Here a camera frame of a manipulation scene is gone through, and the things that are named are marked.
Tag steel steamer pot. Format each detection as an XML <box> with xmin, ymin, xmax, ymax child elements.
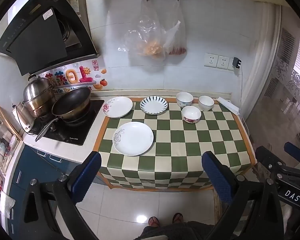
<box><xmin>23</xmin><ymin>74</ymin><xmax>57</xmax><ymax>118</ymax></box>

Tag white cable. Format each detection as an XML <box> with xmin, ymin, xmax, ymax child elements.
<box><xmin>236</xmin><ymin>68</ymin><xmax>250</xmax><ymax>140</ymax></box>

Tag plastic bag with orange contents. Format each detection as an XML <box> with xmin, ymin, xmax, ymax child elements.
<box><xmin>118</xmin><ymin>0</ymin><xmax>165</xmax><ymax>60</ymax></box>

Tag steel kettle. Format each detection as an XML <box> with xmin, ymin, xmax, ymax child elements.
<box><xmin>11</xmin><ymin>102</ymin><xmax>37</xmax><ymax>134</ymax></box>

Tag black cooktop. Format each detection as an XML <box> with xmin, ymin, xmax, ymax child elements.
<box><xmin>27</xmin><ymin>99</ymin><xmax>105</xmax><ymax>146</ymax></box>

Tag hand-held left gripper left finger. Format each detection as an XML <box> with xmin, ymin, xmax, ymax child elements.
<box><xmin>15</xmin><ymin>151</ymin><xmax>102</xmax><ymax>240</ymax></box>

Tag dark wok with steel handle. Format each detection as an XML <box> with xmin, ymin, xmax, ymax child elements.
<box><xmin>35</xmin><ymin>87</ymin><xmax>92</xmax><ymax>142</ymax></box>

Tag white bowl with blue print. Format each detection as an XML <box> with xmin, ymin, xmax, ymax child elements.
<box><xmin>176</xmin><ymin>92</ymin><xmax>194</xmax><ymax>108</ymax></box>

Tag white wall outlet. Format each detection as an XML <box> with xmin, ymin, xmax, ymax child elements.
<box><xmin>216</xmin><ymin>55</ymin><xmax>230</xmax><ymax>69</ymax></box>
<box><xmin>204</xmin><ymin>53</ymin><xmax>218</xmax><ymax>68</ymax></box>

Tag white bowl with red flowers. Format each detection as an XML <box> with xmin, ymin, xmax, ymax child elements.
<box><xmin>182</xmin><ymin>106</ymin><xmax>202</xmax><ymax>124</ymax></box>

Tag plastic bag with red contents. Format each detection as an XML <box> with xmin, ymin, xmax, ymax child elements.
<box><xmin>162</xmin><ymin>0</ymin><xmax>188</xmax><ymax>56</ymax></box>

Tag wooden cutting board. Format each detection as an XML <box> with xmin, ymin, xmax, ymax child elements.
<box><xmin>0</xmin><ymin>104</ymin><xmax>23</xmax><ymax>141</ymax></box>

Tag green checkered tablecloth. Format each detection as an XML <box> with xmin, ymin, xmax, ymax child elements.
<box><xmin>93</xmin><ymin>96</ymin><xmax>257</xmax><ymax>192</ymax></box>

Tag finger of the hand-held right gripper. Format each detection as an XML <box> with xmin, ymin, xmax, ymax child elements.
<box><xmin>255</xmin><ymin>146</ymin><xmax>288</xmax><ymax>174</ymax></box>
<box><xmin>284</xmin><ymin>142</ymin><xmax>300</xmax><ymax>164</ymax></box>

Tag white plate with blue leaves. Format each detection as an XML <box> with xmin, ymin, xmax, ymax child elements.
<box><xmin>140</xmin><ymin>96</ymin><xmax>169</xmax><ymax>115</ymax></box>

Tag white plate with pink flower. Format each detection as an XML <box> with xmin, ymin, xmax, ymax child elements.
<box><xmin>103</xmin><ymin>96</ymin><xmax>133</xmax><ymax>119</ymax></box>

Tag black range hood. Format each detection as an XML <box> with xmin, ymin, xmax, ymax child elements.
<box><xmin>0</xmin><ymin>0</ymin><xmax>101</xmax><ymax>77</ymax></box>

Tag white plate with grey flower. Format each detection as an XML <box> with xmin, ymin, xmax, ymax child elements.
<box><xmin>112</xmin><ymin>121</ymin><xmax>154</xmax><ymax>156</ymax></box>

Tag person's dark pants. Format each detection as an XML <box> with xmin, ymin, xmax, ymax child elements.
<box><xmin>140</xmin><ymin>220</ymin><xmax>215</xmax><ymax>240</ymax></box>

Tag patterned glass sliding door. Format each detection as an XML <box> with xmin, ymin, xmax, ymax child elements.
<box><xmin>245</xmin><ymin>4</ymin><xmax>300</xmax><ymax>155</ymax></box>

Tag colourful wall stickers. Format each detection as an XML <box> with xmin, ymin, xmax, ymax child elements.
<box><xmin>38</xmin><ymin>59</ymin><xmax>108</xmax><ymax>91</ymax></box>

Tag white bowl with dark rim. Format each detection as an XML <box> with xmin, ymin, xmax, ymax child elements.
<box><xmin>198</xmin><ymin>95</ymin><xmax>215</xmax><ymax>112</ymax></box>

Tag wooden table frame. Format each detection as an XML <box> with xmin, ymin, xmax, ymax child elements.
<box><xmin>211</xmin><ymin>186</ymin><xmax>224</xmax><ymax>233</ymax></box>

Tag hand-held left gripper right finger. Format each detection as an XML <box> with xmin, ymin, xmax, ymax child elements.
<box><xmin>202</xmin><ymin>151</ymin><xmax>287</xmax><ymax>240</ymax></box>

